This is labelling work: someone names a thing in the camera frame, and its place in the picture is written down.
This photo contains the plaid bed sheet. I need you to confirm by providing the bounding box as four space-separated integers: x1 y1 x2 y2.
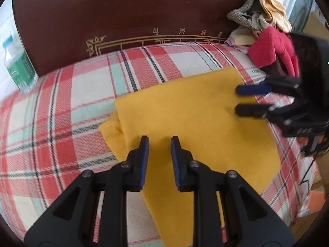
0 41 319 247

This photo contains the clear water bottle green label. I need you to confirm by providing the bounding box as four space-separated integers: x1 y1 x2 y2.
2 35 39 93

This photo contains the grey knit garment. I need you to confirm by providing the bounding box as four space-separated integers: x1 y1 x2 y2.
227 0 273 38

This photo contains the dark brown wooden headboard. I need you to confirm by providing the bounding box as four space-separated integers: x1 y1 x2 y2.
12 0 260 76

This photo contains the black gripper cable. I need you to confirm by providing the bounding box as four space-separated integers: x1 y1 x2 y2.
299 136 327 186

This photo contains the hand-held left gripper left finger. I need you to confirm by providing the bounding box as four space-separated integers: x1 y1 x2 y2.
24 135 150 247

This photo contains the yellow striped cloth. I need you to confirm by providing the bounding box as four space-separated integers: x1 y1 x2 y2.
258 0 293 33

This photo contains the red sweater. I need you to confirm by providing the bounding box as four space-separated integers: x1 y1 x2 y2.
247 26 300 78

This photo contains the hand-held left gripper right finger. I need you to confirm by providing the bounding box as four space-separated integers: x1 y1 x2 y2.
170 135 295 247

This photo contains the orange box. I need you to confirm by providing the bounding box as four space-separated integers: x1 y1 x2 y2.
307 189 326 215

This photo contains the yellow garment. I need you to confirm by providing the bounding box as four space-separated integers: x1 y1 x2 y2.
99 67 281 247

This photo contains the dark brown garment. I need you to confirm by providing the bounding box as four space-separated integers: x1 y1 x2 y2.
262 59 286 77

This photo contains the cream pink cloth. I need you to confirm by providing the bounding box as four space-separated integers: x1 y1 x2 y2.
224 27 257 47

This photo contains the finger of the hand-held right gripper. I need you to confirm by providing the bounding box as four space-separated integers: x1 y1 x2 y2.
235 98 304 126
236 76 301 97

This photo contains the brown cardboard sheet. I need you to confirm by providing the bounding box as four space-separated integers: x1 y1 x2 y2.
305 9 329 42

